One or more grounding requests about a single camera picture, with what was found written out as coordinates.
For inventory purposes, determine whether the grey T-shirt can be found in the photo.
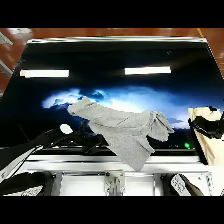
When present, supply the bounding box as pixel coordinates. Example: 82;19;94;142
67;96;175;172

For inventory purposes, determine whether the beige garment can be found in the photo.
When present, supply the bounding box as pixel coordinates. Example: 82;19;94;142
187;106;224;166

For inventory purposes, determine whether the silver frame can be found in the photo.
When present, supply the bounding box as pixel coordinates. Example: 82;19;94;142
0;35;224;197

